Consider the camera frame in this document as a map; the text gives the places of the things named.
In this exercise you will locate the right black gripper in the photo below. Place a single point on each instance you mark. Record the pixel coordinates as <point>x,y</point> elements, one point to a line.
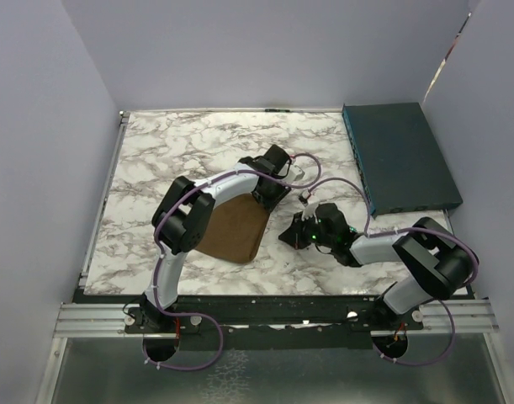
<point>294,235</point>

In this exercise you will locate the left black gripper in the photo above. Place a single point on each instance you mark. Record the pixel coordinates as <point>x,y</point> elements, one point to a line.
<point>270,204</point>

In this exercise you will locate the brown cloth napkin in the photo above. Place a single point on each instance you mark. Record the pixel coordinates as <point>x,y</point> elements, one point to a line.
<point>235,230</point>

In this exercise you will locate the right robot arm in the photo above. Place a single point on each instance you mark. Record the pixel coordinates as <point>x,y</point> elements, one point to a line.
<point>438,263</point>

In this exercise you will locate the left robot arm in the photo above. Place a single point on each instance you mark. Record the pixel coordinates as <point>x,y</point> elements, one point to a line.
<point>181,219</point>

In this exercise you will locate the dark teal flat box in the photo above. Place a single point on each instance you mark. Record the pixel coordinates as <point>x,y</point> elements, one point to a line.
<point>399,161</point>

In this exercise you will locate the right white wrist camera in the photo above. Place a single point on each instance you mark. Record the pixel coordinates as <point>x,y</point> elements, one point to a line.
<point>309,208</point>

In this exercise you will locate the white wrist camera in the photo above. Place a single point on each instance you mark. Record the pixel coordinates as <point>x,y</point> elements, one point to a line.
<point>309,208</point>
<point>294,174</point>

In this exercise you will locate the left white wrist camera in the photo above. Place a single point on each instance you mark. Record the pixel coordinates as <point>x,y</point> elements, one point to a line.
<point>294,174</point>

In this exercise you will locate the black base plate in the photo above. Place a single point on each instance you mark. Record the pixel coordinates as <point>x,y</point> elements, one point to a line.
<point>265,322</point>

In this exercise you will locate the aluminium rail frame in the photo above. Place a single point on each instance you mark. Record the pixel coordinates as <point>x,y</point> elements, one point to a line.
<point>108,320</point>

